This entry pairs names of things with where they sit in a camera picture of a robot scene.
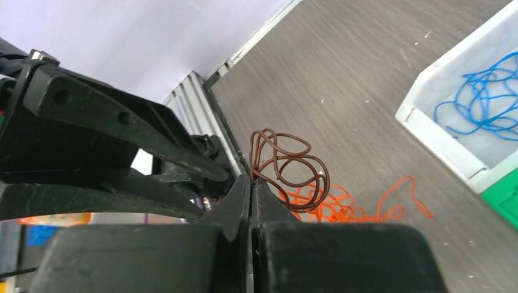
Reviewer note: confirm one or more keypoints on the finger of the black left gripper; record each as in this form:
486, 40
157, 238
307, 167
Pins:
68, 97
140, 195

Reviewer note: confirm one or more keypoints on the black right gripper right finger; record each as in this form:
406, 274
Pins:
292, 256

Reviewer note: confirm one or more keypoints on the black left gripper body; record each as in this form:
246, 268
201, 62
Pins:
31, 142

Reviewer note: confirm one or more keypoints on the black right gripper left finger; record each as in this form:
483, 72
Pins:
209, 255

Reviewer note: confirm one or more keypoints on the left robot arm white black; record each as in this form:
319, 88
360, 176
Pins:
144, 165

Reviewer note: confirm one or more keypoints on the white plastic bin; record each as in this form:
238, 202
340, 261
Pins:
463, 107

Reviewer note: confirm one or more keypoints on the green plastic bin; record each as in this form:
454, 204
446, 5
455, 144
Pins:
502, 197

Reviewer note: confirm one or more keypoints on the aluminium frame rail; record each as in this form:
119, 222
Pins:
191, 104

